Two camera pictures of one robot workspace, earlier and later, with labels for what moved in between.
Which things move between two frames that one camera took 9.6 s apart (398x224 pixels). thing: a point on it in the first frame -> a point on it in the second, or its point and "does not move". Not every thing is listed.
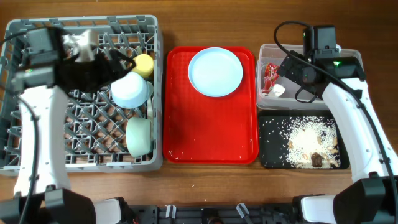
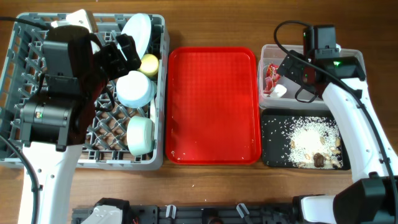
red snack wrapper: x=271 y=74 does not move
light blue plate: x=215 y=72 -> x=139 y=27
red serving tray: x=206 y=130 does not move
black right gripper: x=293 y=64 does not move
